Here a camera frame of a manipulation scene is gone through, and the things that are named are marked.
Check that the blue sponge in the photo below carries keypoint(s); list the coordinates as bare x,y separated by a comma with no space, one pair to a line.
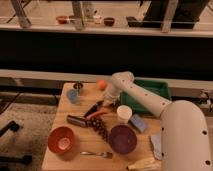
138,123

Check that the green plastic tray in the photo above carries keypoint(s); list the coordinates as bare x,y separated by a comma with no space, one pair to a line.
158,87

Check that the light blue cup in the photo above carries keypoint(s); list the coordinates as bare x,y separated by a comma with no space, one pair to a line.
72,95

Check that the dark red background bowl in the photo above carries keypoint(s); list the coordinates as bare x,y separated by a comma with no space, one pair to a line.
109,21

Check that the metal fork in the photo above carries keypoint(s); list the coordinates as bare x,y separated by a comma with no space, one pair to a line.
102,154

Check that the red chili pepper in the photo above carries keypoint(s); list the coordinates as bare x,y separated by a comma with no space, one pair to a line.
97,113

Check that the white background mug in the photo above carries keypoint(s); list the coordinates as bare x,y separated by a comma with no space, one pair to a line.
97,19

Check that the white plastic cup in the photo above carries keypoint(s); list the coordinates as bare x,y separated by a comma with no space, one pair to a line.
124,113

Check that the orange ball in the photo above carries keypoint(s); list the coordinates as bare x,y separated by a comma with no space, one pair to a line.
102,84

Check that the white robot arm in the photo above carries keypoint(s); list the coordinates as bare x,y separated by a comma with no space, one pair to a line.
185,144

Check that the black floor stand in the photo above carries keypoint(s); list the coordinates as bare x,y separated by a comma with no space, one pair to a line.
12,126

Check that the bunch of dark grapes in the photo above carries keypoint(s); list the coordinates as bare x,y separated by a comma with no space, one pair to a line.
100,127

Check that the blue cloth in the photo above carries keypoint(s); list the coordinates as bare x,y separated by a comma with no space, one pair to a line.
156,143

